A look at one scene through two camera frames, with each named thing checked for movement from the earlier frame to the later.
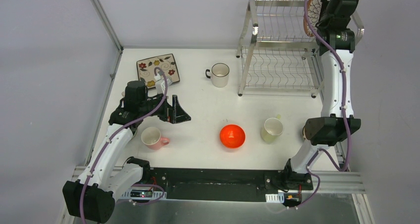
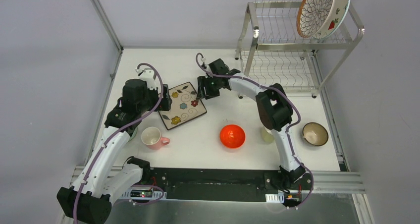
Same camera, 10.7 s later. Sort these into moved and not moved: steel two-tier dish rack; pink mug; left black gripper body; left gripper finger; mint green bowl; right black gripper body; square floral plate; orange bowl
Moved: right black gripper body; left gripper finger; square floral plate
Not moved: orange bowl; pink mug; steel two-tier dish rack; mint green bowl; left black gripper body
